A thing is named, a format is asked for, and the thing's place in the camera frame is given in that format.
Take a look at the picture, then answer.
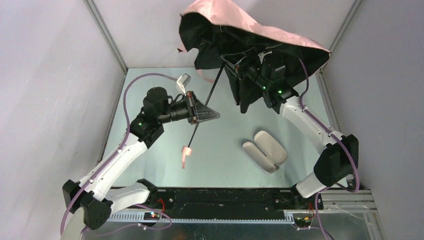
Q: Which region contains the pink black folding umbrella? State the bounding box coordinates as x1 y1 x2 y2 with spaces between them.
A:
176 0 332 170

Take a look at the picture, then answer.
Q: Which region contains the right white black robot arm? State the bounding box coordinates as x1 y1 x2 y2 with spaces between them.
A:
220 47 359 199

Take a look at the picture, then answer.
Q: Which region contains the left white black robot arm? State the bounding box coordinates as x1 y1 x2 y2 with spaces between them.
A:
62 87 221 230

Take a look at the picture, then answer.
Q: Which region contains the open grey umbrella case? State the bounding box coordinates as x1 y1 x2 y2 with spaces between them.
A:
242 130 288 174

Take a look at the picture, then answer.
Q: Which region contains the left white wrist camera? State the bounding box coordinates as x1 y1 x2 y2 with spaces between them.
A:
176 73 191 96

